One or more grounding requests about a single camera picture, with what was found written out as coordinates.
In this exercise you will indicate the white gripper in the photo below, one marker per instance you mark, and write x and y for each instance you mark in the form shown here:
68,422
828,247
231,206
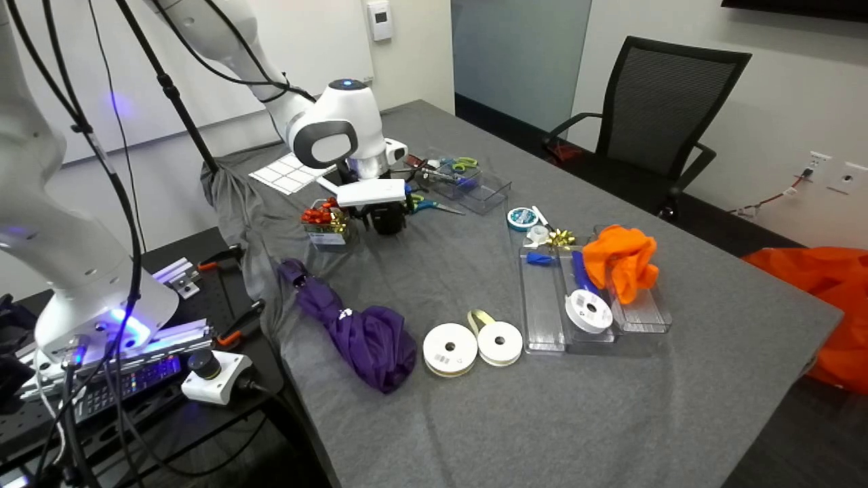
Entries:
371,194

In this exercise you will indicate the black tape dispenser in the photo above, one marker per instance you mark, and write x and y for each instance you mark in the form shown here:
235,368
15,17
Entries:
342,175

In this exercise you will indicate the white flat box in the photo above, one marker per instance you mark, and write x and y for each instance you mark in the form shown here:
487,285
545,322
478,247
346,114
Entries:
326,182

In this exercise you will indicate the blue green scissors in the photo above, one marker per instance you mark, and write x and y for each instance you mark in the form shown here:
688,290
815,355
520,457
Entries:
434,205

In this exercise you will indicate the white label sheet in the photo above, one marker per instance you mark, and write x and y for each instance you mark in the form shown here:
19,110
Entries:
281,175

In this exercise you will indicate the clear plastic organizer tray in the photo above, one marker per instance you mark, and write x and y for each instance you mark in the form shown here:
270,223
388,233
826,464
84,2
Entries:
465,179

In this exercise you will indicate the purple cloth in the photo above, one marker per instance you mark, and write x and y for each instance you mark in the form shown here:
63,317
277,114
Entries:
361,339

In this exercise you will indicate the teal ribbon spool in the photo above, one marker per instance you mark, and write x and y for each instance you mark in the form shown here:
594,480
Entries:
522,219

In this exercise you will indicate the large white ribbon spool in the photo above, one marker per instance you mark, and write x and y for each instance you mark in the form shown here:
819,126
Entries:
448,351

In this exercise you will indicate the blue item in clear box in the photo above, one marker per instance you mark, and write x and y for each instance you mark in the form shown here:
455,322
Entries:
541,259

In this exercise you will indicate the small white ribbon spool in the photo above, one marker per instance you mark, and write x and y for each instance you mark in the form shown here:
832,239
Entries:
501,342

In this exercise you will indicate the gold gift bow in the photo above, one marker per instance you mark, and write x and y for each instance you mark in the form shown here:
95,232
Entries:
560,239

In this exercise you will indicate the long clear plastic box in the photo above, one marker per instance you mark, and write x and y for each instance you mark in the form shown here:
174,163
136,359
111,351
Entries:
543,313

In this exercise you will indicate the white emergency stop button box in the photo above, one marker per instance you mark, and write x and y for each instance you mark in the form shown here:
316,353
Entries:
219,378

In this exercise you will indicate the clear plastic box with spool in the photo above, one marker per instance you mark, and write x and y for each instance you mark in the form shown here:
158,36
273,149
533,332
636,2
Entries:
579,273

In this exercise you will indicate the orange crumpled cloth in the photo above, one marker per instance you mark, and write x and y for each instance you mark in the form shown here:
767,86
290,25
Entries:
621,262

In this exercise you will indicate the black robot cart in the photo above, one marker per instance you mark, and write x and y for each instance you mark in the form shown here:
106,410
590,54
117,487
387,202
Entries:
179,435

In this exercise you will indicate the short clear plastic box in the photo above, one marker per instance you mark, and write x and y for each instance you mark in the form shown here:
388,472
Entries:
643,316

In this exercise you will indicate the black office chair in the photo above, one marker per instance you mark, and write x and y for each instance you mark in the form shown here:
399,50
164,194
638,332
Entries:
665,118

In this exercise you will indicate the orange fabric heap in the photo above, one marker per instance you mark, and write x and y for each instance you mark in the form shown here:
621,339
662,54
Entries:
828,300

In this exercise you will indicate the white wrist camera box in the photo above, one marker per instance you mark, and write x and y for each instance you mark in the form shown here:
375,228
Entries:
395,152

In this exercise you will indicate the silver metal bracket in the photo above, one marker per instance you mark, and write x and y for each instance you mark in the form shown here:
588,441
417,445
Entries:
178,274

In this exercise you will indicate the white wall thermostat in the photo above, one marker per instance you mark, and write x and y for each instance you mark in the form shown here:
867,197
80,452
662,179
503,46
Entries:
380,17

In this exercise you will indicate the black camera tripod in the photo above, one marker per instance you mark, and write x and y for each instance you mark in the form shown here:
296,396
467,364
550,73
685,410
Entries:
171,97

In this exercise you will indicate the white wall outlet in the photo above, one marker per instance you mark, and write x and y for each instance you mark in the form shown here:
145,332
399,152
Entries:
836,171

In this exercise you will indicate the black wall screen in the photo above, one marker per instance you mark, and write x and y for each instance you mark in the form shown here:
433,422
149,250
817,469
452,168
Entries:
795,6

